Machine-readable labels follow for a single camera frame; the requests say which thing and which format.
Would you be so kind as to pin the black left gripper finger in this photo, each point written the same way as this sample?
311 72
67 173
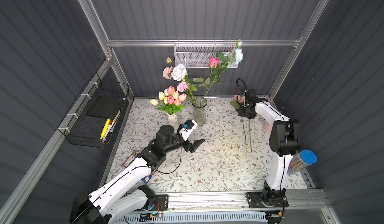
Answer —
192 125
194 146

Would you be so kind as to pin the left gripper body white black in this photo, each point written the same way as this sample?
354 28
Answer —
188 144

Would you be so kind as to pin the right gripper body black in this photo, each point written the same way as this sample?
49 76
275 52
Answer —
245 112

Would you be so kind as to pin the pale pink rose stem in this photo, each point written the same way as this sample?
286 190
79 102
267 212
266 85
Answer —
250 134

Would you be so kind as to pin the large pink rose stem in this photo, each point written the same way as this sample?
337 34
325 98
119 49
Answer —
243 125

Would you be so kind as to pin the pink carnation stem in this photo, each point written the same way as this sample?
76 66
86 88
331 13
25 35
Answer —
187 88

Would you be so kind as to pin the hot pink rose stem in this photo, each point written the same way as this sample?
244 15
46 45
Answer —
217 66

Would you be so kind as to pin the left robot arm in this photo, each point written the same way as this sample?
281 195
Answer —
123 194

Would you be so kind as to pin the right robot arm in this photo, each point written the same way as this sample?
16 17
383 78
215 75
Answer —
283 141

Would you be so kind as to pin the white ribbed ceramic vase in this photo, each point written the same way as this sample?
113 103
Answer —
173 121

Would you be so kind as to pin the clear ribbed glass vase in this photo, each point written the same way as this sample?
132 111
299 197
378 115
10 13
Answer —
199 114

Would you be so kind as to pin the pink pen bucket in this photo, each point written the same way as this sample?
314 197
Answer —
267 127

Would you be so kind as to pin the tulip bouquet pink and yellow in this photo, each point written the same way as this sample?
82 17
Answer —
169 101

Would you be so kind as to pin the white rose stem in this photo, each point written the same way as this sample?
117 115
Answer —
177 73

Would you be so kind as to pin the light blue rose stem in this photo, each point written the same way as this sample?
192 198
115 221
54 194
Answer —
235 56

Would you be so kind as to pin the blue illustrated book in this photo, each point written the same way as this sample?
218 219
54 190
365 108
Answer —
138 167

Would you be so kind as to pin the clear jar blue lid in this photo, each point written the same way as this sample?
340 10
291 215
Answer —
301 160

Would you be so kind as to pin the black notebook in basket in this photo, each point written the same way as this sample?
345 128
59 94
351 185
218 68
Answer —
105 107

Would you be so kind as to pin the yellow marker in basket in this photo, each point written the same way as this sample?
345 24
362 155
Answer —
105 128

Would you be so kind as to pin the white mesh wall basket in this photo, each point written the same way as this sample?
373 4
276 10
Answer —
197 54

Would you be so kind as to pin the black wire wall basket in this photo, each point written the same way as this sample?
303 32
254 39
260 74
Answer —
91 120

